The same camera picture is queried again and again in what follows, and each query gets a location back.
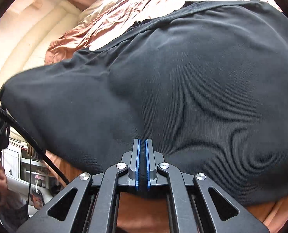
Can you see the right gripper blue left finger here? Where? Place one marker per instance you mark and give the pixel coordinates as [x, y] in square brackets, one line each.
[134, 165]

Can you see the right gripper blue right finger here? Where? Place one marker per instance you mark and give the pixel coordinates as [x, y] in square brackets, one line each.
[151, 165]

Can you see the black long-sleeve sweater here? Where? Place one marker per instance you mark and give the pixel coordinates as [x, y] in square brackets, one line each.
[208, 84]

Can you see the smartphone with lit screen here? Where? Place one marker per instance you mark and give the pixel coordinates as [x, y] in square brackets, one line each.
[37, 199]

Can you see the cream padded headboard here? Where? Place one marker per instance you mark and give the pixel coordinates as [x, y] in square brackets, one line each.
[26, 30]

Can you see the brown terry bed blanket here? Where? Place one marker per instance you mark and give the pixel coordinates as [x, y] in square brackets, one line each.
[99, 24]

